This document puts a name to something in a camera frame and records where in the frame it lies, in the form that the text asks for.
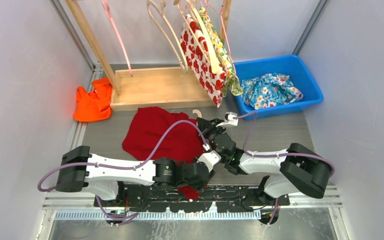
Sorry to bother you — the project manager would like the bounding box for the wooden hanger rack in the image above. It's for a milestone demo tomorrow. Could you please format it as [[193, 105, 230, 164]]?
[[67, 0, 215, 111]]

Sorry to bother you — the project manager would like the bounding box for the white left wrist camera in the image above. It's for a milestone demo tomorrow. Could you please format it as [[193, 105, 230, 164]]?
[[196, 143, 222, 172]]

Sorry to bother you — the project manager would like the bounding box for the dark red cloth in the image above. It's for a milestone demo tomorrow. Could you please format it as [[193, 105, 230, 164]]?
[[122, 106, 206, 201]]

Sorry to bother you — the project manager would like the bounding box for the beige wooden hanger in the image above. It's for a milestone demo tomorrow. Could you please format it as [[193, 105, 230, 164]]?
[[192, 109, 203, 118], [146, 0, 189, 73]]

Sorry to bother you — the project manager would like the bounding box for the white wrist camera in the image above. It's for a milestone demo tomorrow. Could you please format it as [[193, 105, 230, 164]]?
[[196, 143, 222, 172], [216, 112, 239, 129]]

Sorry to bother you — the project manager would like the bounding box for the cream wooden hanger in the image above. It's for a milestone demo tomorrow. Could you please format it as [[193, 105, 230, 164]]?
[[173, 0, 221, 74]]

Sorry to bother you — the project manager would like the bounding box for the blue floral cloth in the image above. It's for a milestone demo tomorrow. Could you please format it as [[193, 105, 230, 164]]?
[[241, 73, 304, 110]]

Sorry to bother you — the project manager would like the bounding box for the red poppy print cloth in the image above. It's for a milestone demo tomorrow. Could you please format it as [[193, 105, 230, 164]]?
[[180, 14, 227, 107]]

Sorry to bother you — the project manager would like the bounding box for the thick pink hanger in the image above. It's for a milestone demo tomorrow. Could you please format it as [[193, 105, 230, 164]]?
[[101, 0, 133, 77]]

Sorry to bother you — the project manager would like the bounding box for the lemon print skirt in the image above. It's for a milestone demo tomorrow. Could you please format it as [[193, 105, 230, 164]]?
[[198, 7, 243, 97]]

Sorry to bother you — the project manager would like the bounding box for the orange cloth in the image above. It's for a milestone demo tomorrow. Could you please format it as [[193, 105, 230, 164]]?
[[73, 77, 113, 123]]

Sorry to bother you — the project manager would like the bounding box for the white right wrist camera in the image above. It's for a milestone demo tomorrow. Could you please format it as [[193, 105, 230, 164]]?
[[216, 112, 239, 129]]

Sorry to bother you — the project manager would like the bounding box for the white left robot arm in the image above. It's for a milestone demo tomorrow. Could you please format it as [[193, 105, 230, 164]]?
[[55, 145, 221, 207]]

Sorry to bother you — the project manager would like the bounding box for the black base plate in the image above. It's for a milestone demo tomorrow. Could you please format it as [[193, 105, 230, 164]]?
[[100, 184, 275, 213]]

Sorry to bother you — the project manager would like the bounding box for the thin pink wire hanger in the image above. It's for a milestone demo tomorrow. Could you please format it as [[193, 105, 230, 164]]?
[[204, 0, 236, 70]]

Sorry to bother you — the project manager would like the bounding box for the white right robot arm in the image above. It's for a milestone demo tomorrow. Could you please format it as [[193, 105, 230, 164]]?
[[196, 112, 335, 206]]

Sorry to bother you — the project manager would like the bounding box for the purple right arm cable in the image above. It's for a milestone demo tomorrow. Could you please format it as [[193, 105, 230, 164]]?
[[233, 110, 336, 178]]

